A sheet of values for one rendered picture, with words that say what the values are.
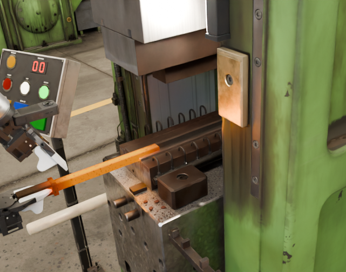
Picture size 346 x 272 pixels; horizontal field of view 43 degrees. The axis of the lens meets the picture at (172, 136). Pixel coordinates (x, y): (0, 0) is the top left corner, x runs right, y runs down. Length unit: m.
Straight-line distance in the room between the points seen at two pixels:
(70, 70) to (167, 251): 0.73
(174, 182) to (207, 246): 0.24
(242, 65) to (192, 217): 0.47
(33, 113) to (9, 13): 4.92
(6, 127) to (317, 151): 0.72
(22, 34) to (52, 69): 4.47
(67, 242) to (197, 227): 1.45
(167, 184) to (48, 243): 1.53
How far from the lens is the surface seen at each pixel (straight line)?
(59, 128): 1.62
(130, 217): 1.28
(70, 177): 1.25
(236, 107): 1.02
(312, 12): 0.87
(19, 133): 1.13
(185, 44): 1.19
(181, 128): 1.46
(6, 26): 5.99
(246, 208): 1.17
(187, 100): 1.58
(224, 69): 1.02
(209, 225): 1.29
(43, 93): 1.63
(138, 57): 1.12
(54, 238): 2.68
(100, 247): 2.53
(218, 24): 0.98
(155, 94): 1.50
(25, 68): 1.73
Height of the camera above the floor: 1.67
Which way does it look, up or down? 28 degrees down
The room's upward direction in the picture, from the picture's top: 5 degrees counter-clockwise
